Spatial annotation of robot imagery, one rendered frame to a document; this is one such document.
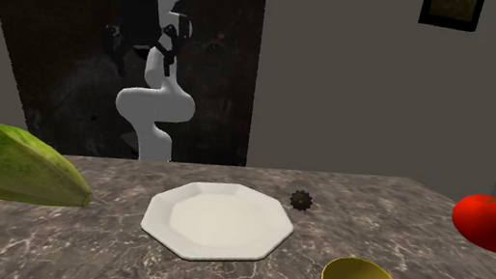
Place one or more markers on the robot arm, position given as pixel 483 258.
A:
pixel 157 105

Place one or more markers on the red tomato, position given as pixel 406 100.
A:
pixel 491 224

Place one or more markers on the white octagonal plate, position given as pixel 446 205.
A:
pixel 218 221

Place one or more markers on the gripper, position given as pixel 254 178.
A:
pixel 141 17

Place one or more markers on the green lettuce head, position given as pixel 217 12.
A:
pixel 7 166

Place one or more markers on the small black spiky ball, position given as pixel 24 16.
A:
pixel 301 200

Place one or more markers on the dark framed wall picture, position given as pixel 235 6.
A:
pixel 451 8

